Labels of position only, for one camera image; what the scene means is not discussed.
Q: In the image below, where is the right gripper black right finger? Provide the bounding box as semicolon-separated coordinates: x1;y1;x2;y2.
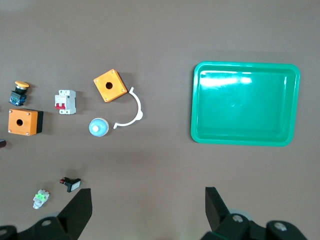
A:
199;186;308;240

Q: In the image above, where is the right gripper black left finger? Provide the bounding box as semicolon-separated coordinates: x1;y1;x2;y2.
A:
14;188;93;240

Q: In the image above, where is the white circuit breaker red switch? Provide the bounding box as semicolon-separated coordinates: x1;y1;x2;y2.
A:
54;89;77;115

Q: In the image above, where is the small black red part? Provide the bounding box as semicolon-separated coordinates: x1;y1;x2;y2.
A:
59;176;82;193

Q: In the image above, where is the blue and white dome buzzer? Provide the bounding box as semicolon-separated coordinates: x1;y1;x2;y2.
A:
88;117;110;138

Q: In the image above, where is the green plastic tray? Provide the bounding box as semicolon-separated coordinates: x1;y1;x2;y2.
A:
190;61;301;147

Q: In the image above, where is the white plastic arc clip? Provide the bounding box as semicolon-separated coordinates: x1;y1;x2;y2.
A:
113;86;144;130

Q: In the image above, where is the yellow mushroom push button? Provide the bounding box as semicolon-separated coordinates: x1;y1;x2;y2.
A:
8;80;30;107

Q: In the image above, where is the green and white switch module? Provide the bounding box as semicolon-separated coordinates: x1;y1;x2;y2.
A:
32;189;50;210

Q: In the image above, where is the orange push-button enclosure box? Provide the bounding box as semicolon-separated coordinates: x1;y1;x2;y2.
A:
93;68;128;103
7;108;44;137

